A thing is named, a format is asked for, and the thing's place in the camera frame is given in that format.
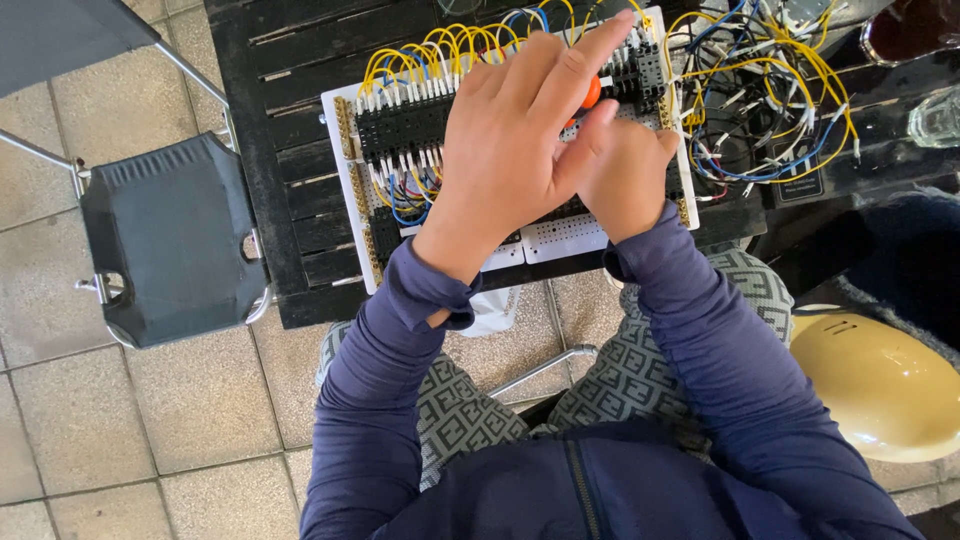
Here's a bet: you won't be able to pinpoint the person's right hand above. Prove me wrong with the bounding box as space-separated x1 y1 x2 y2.
574 118 681 246

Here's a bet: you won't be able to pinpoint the empty clear glass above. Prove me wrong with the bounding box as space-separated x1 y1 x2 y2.
907 84 960 149

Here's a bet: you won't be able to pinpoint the white wiring board with terminals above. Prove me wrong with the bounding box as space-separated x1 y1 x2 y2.
321 6 701 296

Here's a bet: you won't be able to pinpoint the navy zip jacket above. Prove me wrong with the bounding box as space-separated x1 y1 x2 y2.
371 420 826 540

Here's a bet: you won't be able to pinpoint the black table sign card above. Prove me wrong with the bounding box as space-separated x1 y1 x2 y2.
768 138 826 204

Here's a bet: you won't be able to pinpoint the orange handled screwdriver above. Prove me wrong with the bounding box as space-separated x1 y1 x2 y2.
566 75 603 129

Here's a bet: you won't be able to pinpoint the black folding chair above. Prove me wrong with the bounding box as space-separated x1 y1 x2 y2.
75 131 273 350

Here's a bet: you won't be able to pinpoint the person's left hand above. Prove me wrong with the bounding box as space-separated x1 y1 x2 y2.
412 9 637 285

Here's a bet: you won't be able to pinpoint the glass of dark drink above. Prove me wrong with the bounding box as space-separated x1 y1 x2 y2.
860 0 960 67

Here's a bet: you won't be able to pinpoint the grey patterned trousers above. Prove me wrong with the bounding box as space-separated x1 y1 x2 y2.
315 247 795 492

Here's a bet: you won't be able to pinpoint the heap of loose coloured wires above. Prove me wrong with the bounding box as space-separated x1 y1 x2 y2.
663 0 862 202

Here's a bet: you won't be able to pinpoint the metal chair frame tube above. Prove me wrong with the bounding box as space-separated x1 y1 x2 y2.
487 343 599 399

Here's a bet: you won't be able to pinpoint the white plastic bag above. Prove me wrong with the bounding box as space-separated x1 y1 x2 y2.
459 285 524 339

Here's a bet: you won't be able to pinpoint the yellow hard hat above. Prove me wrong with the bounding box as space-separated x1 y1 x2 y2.
789 303 960 464

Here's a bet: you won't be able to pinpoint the dark fuzzy garment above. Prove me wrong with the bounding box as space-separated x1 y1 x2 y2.
832 187 960 361

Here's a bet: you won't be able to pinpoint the grey metal frame chair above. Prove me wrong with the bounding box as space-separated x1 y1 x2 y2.
0 0 235 198

